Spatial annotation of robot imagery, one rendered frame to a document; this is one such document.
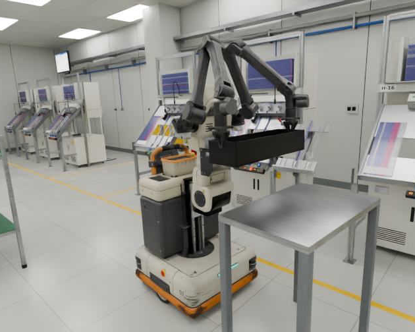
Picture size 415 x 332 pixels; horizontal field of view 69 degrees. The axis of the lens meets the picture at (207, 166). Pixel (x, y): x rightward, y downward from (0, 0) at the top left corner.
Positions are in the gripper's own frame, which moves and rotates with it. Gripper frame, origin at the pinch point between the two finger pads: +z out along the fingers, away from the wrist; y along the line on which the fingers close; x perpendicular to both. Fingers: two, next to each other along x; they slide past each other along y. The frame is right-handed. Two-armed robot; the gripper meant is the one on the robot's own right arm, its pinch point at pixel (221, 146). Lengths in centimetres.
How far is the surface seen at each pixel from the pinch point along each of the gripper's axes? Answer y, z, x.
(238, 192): 152, 80, 127
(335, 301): 79, 110, -20
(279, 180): 156, 60, 75
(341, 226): 19, 32, -47
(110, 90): 274, -67, 671
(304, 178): 137, 47, 36
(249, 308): 35, 110, 15
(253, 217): 1.7, 30.6, -16.6
